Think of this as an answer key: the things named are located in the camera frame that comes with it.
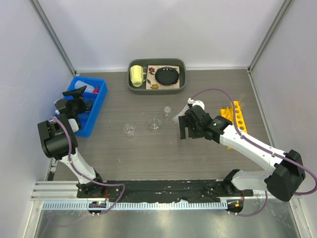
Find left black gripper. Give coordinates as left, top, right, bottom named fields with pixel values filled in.
left=62, top=87, right=93, bottom=118

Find bundle of plastic pipettes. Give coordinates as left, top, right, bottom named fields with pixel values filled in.
left=173, top=104, right=189, bottom=124

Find white wash bottle red cap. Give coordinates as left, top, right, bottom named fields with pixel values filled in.
left=74, top=80, right=99, bottom=94

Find small glass erlenmeyer flask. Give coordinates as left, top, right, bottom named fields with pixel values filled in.
left=163, top=106, right=171, bottom=120

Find blue divided plastic bin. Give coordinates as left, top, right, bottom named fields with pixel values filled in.
left=62, top=76, right=108, bottom=137

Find small glass beaker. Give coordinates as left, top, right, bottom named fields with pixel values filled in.
left=147, top=117, right=162, bottom=132

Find yellow test tube rack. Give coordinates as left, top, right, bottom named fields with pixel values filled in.
left=220, top=101, right=247, bottom=137

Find tiny glass beaker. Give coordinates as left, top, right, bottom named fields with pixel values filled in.
left=123, top=123, right=136, bottom=137

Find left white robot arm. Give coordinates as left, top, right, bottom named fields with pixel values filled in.
left=38, top=86, right=106, bottom=198

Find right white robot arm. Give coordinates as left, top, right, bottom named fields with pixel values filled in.
left=178, top=105, right=306, bottom=202

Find black round dish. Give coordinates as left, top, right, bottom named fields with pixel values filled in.
left=155, top=66, right=179, bottom=86

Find floral coaster card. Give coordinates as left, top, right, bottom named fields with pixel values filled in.
left=146, top=65, right=180, bottom=90

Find grey-green plastic tray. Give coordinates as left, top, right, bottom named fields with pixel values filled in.
left=127, top=58, right=186, bottom=95

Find pale yellow mug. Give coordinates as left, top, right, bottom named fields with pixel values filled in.
left=129, top=65, right=146, bottom=87

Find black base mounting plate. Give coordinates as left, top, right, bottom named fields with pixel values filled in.
left=76, top=179, right=254, bottom=203

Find white slotted cable duct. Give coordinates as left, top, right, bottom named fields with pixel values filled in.
left=42, top=200, right=227, bottom=211

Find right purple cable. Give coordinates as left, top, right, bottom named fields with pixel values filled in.
left=192, top=88, right=317, bottom=217

